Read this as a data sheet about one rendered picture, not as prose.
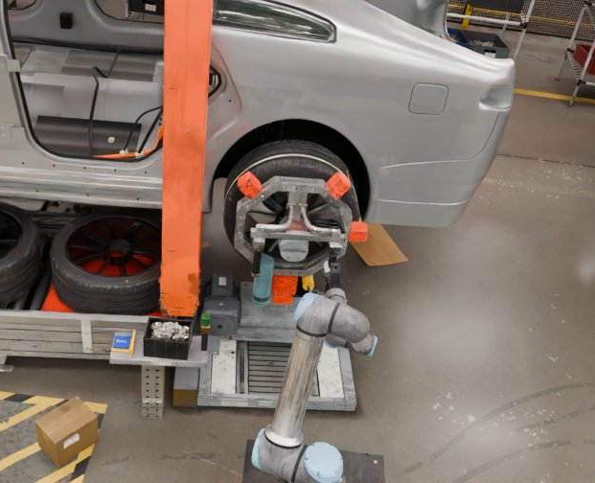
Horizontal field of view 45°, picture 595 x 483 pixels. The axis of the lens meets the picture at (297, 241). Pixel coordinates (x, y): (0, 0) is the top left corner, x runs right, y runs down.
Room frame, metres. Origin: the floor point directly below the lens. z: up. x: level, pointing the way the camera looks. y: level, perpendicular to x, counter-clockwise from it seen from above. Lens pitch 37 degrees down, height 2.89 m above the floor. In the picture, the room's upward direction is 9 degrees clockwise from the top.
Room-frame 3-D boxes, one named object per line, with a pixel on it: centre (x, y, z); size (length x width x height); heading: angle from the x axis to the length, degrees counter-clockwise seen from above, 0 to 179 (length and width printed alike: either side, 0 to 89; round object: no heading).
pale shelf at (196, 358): (2.28, 0.54, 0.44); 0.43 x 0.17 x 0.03; 99
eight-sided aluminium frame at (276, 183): (2.79, 0.03, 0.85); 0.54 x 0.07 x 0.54; 99
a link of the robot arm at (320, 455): (1.68, -0.22, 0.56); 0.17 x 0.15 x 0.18; 74
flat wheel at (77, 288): (2.89, 0.91, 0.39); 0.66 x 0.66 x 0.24
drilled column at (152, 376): (2.27, 0.57, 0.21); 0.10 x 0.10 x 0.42; 9
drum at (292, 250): (2.72, 0.02, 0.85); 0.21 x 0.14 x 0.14; 9
